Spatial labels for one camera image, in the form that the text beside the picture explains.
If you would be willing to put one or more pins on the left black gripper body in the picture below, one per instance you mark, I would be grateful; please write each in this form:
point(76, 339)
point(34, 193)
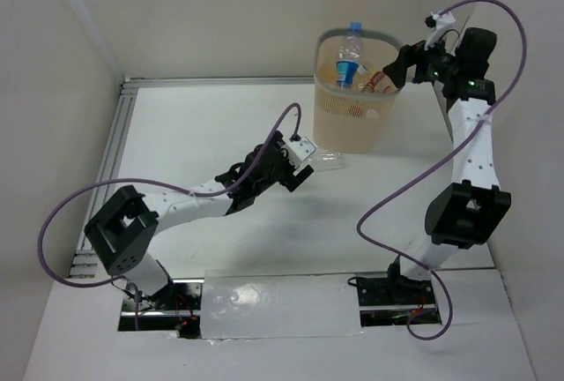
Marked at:
point(287, 170)

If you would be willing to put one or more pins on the aluminium frame rail left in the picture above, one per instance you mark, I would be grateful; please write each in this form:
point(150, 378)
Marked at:
point(84, 262)

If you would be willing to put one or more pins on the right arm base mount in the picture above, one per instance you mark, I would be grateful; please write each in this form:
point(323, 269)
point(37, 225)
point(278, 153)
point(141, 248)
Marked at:
point(391, 299)

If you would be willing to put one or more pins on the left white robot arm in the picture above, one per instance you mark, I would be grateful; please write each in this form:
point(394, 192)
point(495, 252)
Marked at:
point(121, 231)

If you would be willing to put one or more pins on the beige mesh waste bin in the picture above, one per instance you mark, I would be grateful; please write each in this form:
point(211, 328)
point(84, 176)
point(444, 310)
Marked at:
point(347, 120)

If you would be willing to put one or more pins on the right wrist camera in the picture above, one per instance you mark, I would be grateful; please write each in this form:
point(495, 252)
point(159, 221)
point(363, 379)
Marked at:
point(439, 24)

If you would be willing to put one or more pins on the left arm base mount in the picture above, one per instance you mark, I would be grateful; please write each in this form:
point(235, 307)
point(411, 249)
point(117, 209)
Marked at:
point(177, 312)

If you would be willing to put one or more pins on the glossy white tape sheet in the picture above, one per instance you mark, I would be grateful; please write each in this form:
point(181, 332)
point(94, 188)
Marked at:
point(269, 307)

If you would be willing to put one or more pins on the clear bottle front white cap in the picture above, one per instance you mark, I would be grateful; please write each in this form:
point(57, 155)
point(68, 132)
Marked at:
point(362, 71)

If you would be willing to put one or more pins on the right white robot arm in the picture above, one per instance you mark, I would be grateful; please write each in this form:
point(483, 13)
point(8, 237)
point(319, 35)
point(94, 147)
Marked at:
point(471, 207)

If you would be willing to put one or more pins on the small red-capped bottle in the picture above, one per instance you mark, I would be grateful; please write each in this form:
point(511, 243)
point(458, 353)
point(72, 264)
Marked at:
point(379, 83)

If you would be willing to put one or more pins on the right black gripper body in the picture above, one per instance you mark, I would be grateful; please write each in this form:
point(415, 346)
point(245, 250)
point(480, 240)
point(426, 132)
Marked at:
point(437, 63)

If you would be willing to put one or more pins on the blue-labelled blue-capped bottle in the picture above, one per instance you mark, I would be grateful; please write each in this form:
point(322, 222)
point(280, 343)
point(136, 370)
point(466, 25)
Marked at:
point(350, 52)

